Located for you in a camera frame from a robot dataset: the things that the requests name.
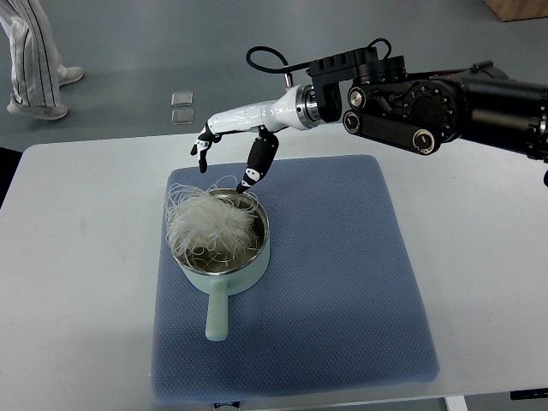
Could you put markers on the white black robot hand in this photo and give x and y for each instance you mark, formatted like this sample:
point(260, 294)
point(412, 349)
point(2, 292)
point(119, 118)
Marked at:
point(297, 109)

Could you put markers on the white vermicelli bundle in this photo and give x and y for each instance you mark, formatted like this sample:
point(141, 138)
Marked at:
point(211, 230)

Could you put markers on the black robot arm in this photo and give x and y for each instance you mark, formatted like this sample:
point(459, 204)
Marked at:
point(377, 99)

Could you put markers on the mint green steel pot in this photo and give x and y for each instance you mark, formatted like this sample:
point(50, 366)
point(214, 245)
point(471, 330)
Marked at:
point(219, 286)

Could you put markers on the upper floor metal plate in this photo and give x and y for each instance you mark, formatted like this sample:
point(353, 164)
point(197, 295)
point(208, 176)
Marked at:
point(179, 99)

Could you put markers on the blue textured mat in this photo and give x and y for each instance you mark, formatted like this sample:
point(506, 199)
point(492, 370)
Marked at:
point(338, 306)

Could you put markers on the wooden box corner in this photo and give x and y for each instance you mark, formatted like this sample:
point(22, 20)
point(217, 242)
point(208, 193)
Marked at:
point(518, 10)

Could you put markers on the white shoe far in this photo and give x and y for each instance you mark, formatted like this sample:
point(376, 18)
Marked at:
point(67, 76)

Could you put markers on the white shoe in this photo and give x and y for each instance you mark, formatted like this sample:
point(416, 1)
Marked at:
point(45, 113)
point(67, 76)

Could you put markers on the striped white trousers person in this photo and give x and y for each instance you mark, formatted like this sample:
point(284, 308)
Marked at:
point(34, 57)

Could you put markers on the white shoe near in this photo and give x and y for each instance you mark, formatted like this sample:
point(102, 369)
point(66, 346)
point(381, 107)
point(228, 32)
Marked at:
point(45, 113)

